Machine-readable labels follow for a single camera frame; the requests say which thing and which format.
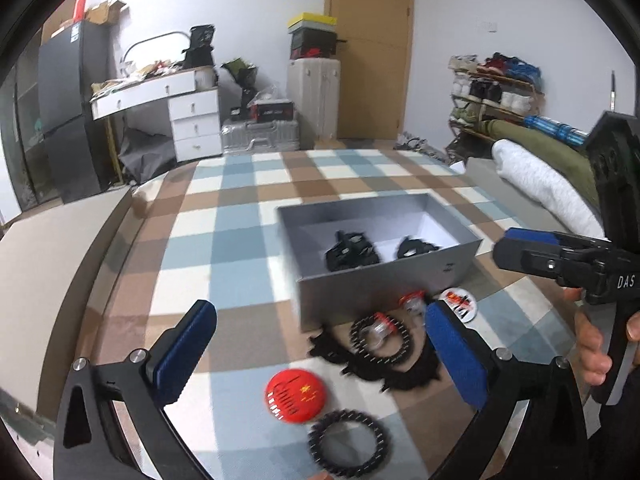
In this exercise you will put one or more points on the shoe rack with shoes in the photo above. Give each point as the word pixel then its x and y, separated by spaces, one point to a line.
pixel 495 95

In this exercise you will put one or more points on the red round badge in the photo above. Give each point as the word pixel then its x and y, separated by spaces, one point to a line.
pixel 297 392

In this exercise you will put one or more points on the checkered blanket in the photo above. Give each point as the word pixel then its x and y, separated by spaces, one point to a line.
pixel 240 240

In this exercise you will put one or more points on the cardboard boxes on refrigerator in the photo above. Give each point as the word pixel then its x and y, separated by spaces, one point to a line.
pixel 100 12

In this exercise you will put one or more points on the beige bed frame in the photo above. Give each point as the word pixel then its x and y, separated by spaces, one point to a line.
pixel 50 270

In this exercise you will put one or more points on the grey cardboard box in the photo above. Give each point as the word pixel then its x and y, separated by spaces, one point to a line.
pixel 380 280

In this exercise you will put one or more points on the person's right hand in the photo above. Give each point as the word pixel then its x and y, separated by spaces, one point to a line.
pixel 590 345

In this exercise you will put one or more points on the white suitcase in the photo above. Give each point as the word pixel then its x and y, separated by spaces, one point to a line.
pixel 312 95

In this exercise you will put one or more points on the yellow lid shoe box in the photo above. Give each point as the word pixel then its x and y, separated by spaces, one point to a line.
pixel 311 21

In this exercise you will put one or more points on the black refrigerator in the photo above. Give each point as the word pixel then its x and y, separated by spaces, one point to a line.
pixel 70 110

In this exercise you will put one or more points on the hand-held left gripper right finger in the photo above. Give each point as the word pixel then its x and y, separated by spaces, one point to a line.
pixel 457 355

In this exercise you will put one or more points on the white rolled blanket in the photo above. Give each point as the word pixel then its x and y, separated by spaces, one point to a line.
pixel 545 185

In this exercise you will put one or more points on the metal pole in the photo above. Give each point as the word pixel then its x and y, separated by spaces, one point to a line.
pixel 613 90

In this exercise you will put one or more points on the white round badge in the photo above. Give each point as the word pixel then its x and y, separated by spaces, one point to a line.
pixel 457 305

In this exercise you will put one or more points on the arched desk mirror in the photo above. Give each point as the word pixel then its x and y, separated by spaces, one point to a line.
pixel 150 40

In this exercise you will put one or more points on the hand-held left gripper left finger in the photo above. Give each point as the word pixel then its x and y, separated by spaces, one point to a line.
pixel 185 355

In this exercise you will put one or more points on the black claw hair clip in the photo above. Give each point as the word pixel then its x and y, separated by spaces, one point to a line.
pixel 350 255

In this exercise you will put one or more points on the silver suitcase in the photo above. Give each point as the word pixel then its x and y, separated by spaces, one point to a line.
pixel 260 137

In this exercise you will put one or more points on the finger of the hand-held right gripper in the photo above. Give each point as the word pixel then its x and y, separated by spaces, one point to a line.
pixel 525 262
pixel 530 236

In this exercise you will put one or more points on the black shoe box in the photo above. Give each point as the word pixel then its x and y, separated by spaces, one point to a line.
pixel 312 44

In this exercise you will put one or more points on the green rolled mat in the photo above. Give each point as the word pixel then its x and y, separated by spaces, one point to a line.
pixel 540 155

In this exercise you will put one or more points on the wall switch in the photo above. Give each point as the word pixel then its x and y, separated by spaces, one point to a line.
pixel 487 26

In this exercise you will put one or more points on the shoes on floor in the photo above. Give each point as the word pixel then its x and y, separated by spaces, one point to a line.
pixel 417 144

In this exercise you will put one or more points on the black and red box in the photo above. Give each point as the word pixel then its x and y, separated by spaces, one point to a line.
pixel 272 110

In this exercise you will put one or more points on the white bin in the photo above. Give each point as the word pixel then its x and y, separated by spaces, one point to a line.
pixel 205 77

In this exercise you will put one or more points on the black plastic bag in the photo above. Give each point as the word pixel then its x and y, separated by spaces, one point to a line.
pixel 145 155

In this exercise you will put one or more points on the blue patterned roll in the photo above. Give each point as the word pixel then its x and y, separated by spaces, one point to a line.
pixel 555 129

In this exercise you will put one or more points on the wooden door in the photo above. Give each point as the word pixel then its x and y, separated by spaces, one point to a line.
pixel 370 50

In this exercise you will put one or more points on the black wrapped bouquet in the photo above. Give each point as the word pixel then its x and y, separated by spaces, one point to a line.
pixel 242 77

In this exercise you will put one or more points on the white desk with drawers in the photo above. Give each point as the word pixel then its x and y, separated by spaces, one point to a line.
pixel 195 115

